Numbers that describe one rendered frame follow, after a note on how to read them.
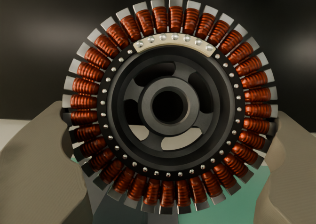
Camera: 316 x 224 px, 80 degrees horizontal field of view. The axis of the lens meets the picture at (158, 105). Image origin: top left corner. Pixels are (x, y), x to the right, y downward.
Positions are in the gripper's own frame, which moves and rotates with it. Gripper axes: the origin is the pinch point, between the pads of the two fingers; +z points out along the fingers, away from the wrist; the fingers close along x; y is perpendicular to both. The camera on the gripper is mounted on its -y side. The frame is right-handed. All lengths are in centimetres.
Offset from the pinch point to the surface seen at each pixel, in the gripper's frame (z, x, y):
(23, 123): 5.8, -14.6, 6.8
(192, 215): 43, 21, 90
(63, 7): 9.8, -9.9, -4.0
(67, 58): 7.3, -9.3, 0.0
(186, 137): 5.4, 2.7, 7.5
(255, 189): 51, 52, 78
